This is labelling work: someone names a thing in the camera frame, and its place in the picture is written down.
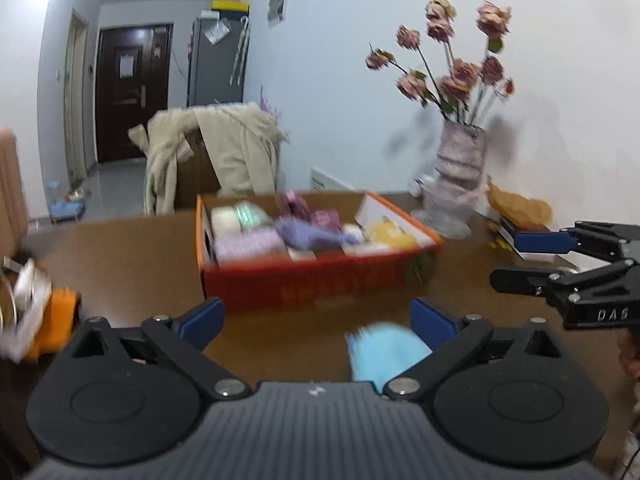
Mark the person's right hand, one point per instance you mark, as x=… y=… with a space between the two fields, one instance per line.
x=631 y=355

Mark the clear plastic bag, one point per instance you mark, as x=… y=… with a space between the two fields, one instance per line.
x=218 y=31

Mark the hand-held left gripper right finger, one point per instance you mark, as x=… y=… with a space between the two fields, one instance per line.
x=431 y=322

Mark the dark brown entrance door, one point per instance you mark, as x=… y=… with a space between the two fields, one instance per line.
x=134 y=92

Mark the light blue fuzzy cloth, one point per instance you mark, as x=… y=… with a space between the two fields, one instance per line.
x=387 y=355

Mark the stack of books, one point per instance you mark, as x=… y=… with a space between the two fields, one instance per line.
x=530 y=240

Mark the white soft roll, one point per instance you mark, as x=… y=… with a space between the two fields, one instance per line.
x=226 y=220

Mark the pale teal soft roll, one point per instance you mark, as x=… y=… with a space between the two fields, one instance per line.
x=252 y=214

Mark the interior door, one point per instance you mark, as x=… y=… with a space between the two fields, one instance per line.
x=76 y=97

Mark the pink soft pouch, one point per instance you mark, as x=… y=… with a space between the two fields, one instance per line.
x=326 y=220

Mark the pink patterned vase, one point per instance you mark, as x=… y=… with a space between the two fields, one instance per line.
x=457 y=177

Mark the purple decorative flowers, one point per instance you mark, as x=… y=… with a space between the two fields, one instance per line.
x=270 y=102

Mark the maroon pouch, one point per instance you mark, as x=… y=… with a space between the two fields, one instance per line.
x=295 y=205

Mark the yellow plush toy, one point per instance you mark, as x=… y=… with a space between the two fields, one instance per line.
x=392 y=234

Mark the orange cardboard box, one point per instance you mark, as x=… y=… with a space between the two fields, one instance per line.
x=310 y=280

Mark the yellow box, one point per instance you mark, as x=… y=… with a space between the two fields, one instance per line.
x=230 y=5

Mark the grey refrigerator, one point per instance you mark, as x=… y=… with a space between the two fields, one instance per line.
x=217 y=62

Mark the pinkish purple fuzzy cloth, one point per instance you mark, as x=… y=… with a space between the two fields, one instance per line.
x=250 y=246

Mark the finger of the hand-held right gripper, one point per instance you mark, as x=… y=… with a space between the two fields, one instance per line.
x=545 y=242
x=525 y=280

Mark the white hanging umbrella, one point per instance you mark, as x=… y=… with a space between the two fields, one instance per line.
x=239 y=50

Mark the beige coat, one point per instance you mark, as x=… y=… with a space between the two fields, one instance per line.
x=220 y=157

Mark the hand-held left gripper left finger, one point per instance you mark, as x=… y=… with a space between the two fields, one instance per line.
x=202 y=322

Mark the clear glass dish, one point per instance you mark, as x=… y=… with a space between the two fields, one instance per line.
x=442 y=220

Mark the wall picture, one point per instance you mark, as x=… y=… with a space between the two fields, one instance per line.
x=278 y=3

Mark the orange snack packet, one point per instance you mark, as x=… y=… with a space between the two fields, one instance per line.
x=52 y=322

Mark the pink artificial flowers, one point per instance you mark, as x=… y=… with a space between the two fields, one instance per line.
x=442 y=62

